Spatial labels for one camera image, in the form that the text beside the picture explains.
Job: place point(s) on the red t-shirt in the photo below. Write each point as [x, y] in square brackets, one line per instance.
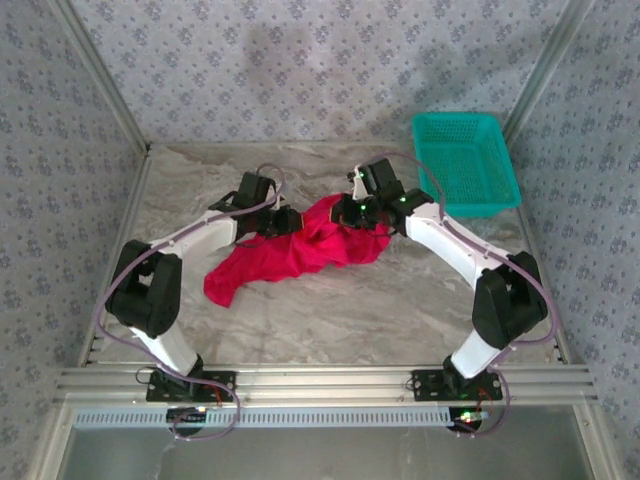
[300, 250]

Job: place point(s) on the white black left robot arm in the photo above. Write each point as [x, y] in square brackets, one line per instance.
[200, 237]

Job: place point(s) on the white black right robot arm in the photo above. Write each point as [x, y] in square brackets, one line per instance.
[450, 240]

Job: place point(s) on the teal plastic basket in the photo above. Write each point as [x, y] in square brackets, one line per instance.
[470, 160]

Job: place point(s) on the aluminium table side rail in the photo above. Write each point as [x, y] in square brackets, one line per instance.
[528, 235]
[135, 185]

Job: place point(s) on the aluminium mounting rail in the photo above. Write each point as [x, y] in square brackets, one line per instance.
[320, 385]

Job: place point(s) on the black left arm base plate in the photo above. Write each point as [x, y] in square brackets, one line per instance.
[225, 380]

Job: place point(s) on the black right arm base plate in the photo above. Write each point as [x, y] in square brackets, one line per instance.
[425, 382]

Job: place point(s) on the aluminium frame post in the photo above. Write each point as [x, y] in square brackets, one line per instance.
[100, 80]
[545, 65]

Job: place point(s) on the aluminium frame leg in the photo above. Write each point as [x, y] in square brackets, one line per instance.
[597, 445]
[50, 445]

